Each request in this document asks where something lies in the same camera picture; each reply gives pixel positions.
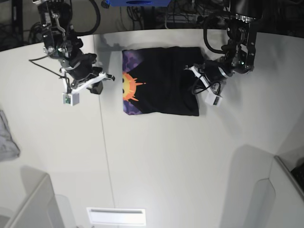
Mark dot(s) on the blue box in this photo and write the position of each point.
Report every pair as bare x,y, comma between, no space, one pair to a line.
135,3

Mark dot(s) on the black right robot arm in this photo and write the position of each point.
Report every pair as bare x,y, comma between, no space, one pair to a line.
64,44

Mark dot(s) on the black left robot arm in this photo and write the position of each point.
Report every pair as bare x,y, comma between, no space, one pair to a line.
238,54

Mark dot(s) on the grey cloth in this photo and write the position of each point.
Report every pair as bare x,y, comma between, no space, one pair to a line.
8,148

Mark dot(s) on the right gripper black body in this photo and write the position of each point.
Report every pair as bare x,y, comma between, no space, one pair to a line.
83,73

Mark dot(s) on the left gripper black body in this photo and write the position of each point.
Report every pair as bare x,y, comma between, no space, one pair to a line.
215,71

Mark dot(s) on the black keyboard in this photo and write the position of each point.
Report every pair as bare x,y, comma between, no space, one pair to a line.
298,174

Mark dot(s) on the black T-shirt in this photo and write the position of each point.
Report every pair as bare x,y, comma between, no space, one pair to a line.
158,80

